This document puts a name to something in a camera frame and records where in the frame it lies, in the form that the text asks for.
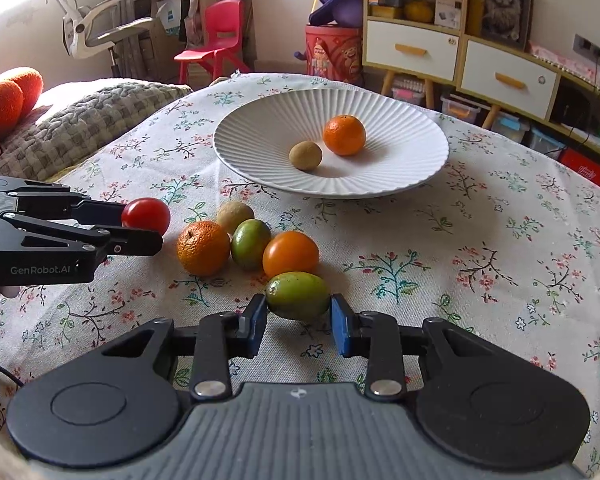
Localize red plastic child chair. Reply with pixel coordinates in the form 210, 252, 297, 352
174, 0, 250, 84

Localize framed cat picture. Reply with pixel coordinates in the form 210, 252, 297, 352
481, 0, 533, 51

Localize low wooden tv console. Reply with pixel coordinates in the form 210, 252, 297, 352
456, 35, 600, 163

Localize smooth orange tomato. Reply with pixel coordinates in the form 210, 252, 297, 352
262, 231, 320, 278

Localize clear storage bin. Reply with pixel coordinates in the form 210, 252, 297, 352
441, 96, 480, 124
390, 75, 426, 106

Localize purple plush toy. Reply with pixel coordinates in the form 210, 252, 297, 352
308, 0, 363, 28

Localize floral white tablecloth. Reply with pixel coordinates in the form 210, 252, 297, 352
0, 75, 600, 476

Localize wooden desk with shelves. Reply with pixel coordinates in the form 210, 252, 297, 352
134, 0, 258, 84

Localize white ribbed plate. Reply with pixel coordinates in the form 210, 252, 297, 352
213, 88, 450, 200

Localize orange plush cushion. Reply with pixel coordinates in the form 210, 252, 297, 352
0, 67, 44, 140

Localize red tomato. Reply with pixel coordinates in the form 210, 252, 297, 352
121, 197, 171, 235

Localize grey woven blanket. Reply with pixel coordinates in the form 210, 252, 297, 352
0, 78, 192, 181

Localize wall power socket strip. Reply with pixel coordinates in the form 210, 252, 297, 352
572, 34, 600, 66

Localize red printed toy bucket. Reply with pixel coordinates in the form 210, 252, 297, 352
303, 25, 364, 84

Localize green lime fruit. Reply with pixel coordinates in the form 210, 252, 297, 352
232, 219, 271, 271
265, 272, 330, 322

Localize textured orange mandarin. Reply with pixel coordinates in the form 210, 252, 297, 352
323, 115, 366, 156

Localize red box under console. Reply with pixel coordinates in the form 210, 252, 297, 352
559, 148, 600, 187

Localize white office chair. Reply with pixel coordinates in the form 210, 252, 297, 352
43, 0, 154, 61

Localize brown kiwi fruit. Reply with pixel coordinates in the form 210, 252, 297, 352
288, 141, 323, 171
215, 200, 254, 236

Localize wooden shelf cabinet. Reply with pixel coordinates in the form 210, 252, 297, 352
363, 0, 469, 108

